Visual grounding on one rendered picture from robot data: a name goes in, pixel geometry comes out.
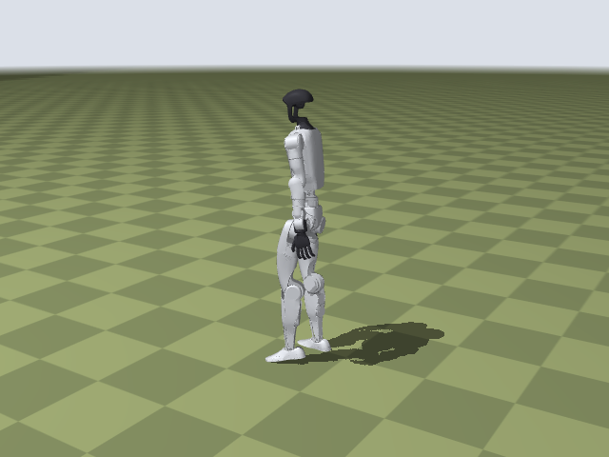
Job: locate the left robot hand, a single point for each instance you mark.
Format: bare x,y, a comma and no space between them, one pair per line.
301,241

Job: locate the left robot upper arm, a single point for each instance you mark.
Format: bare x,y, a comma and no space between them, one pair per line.
294,145

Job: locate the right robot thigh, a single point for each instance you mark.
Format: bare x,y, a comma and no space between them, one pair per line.
313,282

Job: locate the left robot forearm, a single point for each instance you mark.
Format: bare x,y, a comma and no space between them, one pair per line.
298,197

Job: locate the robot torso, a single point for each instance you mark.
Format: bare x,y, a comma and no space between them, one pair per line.
314,173

